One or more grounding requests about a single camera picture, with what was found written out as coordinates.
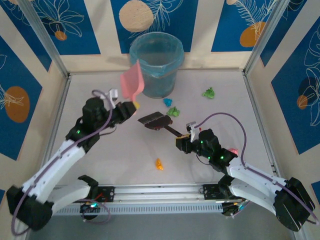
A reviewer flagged black hand brush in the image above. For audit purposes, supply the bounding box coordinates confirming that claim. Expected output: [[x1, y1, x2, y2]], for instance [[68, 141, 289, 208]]
[[137, 111, 187, 139]]

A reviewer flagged pink dustpan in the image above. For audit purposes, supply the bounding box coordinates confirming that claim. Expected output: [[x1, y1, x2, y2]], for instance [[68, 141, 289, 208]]
[[119, 59, 145, 104]]

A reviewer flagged green paper scrap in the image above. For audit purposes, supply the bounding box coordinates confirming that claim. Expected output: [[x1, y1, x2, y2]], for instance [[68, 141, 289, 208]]
[[201, 87, 216, 100], [166, 106, 181, 117]]

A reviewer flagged bin with blue liner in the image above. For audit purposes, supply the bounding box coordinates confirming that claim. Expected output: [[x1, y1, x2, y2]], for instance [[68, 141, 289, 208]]
[[129, 31, 185, 99]]

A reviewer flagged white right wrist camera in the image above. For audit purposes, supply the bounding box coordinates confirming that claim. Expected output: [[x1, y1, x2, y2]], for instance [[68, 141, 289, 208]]
[[185, 121, 198, 143]]

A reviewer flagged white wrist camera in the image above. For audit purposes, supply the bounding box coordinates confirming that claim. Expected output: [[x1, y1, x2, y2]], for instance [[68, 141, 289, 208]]
[[107, 88, 120, 109], [185, 121, 198, 143]]

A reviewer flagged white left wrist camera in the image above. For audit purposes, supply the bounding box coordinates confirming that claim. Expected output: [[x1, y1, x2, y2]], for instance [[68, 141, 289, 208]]
[[107, 88, 120, 109]]

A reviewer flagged aluminium table side rail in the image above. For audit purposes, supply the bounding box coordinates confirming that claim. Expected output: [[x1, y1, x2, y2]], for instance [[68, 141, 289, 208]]
[[39, 74, 73, 181], [241, 71, 283, 181]]

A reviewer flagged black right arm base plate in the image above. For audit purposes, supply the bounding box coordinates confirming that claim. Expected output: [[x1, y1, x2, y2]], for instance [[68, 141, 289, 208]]
[[202, 183, 247, 201]]

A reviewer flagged aluminium mounting rail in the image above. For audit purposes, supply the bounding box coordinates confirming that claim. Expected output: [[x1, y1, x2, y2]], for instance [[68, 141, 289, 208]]
[[49, 183, 278, 206]]

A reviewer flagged grey slotted cable duct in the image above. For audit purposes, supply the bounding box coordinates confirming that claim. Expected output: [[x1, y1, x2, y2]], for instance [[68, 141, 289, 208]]
[[51, 201, 225, 216]]

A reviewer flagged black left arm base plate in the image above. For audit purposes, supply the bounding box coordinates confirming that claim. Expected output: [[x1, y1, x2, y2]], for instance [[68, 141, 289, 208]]
[[89, 186, 116, 203]]

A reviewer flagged aluminium frame post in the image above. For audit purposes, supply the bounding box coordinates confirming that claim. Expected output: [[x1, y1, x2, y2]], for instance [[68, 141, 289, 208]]
[[243, 0, 295, 76], [18, 0, 70, 79]]

